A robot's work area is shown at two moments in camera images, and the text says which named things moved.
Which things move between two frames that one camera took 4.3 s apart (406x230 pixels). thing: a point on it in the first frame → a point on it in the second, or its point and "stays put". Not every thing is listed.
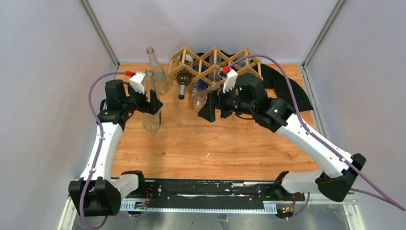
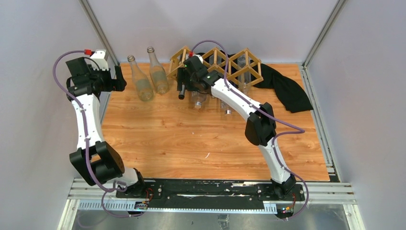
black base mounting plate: [216, 192] stays put
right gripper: [215, 99] → [187, 86]
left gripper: [151, 107] → [106, 74]
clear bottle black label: [161, 84] stays put
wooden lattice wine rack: [215, 66] stays put
